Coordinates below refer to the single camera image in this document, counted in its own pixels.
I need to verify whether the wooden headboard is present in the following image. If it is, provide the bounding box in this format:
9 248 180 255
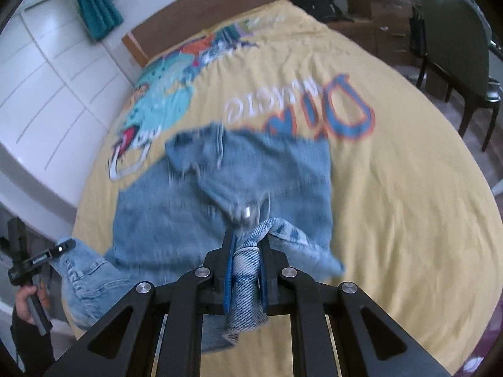
122 0 293 67

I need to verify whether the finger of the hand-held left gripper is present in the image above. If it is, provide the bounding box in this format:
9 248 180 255
47 238 76 260

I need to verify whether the person's left hand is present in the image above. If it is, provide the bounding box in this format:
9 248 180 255
16 285 38 325

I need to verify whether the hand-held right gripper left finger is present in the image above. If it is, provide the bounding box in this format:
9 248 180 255
43 228 236 377

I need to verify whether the teal curtain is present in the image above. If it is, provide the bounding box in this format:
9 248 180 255
70 0 124 42

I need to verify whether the yellow printed bedspread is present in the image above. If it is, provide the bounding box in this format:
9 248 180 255
73 0 503 377

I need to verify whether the wooden drawer cabinet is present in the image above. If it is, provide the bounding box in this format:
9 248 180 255
328 0 423 67

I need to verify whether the dark chair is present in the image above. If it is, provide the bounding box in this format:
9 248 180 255
411 0 503 152

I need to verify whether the white wardrobe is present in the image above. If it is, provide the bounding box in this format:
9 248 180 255
0 0 136 209

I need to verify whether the blue denim jacket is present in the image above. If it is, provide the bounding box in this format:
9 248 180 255
51 123 345 352

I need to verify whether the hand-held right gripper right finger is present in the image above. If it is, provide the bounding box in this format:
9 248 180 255
257 236 452 377

